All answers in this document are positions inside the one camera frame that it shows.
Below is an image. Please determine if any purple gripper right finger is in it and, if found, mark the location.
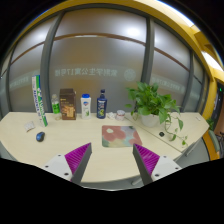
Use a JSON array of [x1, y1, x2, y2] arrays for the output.
[[132, 143, 183, 186]]

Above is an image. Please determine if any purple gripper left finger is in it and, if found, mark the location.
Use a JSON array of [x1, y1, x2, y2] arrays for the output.
[[42, 142, 93, 185]]

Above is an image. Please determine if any floral mouse pad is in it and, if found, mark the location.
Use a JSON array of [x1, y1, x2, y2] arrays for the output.
[[102, 125, 142, 148]]

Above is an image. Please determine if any blue computer mouse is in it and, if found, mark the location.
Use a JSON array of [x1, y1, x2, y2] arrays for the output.
[[36, 132, 45, 142]]

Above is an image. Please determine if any brown carton box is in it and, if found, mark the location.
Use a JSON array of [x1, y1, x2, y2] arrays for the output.
[[59, 88, 76, 120]]

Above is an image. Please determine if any small white jar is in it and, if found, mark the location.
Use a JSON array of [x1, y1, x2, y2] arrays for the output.
[[116, 110, 125, 121]]

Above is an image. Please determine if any small white wrapper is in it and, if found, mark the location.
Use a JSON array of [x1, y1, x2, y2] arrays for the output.
[[107, 112, 115, 119]]

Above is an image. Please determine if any potted green plant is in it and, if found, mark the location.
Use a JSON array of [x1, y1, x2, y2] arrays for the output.
[[126, 82, 187, 146]]

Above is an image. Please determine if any clear green-label bottle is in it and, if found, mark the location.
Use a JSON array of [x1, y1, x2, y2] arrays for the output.
[[51, 94, 61, 120]]

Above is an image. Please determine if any crumpled white packet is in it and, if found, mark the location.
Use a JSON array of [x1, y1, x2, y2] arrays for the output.
[[24, 121, 35, 131]]

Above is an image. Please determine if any white lotion bottle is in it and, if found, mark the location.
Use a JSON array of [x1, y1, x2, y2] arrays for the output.
[[81, 94, 91, 119]]

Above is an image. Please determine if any dark blue bottle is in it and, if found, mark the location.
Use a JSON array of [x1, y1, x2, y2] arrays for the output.
[[97, 89, 107, 119]]

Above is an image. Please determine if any green white tall box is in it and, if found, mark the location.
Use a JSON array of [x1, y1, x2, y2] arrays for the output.
[[32, 75, 48, 127]]

